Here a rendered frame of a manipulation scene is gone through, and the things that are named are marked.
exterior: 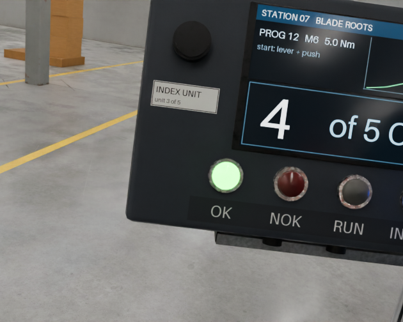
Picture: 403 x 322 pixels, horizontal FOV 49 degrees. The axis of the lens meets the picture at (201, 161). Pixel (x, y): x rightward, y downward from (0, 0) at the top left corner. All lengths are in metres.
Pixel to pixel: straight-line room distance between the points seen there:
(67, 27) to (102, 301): 6.90
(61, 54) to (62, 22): 0.55
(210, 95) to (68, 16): 8.21
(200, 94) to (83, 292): 1.82
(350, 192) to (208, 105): 0.13
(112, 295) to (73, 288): 0.18
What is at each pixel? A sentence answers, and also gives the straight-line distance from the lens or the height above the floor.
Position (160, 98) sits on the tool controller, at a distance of 0.34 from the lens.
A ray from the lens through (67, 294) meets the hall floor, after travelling 2.09.
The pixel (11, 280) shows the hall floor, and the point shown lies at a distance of 2.21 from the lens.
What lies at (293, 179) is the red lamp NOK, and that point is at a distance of 0.34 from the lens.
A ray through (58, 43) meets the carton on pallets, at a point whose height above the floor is 0.40.
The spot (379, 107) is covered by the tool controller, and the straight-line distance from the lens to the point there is 0.36.
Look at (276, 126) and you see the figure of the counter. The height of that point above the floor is 1.16.
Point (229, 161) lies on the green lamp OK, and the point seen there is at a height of 1.13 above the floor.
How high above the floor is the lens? 1.23
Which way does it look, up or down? 18 degrees down
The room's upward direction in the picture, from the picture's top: 8 degrees clockwise
